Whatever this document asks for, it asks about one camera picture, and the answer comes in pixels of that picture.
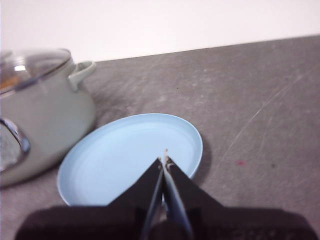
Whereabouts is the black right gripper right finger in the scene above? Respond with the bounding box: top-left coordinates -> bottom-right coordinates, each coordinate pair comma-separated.
162,156 -> 225,240

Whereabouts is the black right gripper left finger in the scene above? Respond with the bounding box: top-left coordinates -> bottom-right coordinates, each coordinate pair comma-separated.
107,156 -> 165,240

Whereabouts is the blue round plate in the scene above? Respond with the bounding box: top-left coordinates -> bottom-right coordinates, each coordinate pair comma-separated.
56,113 -> 204,207

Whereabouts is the pale green electric steamer pot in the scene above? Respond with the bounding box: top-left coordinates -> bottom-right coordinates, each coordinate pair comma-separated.
0,59 -> 97,188

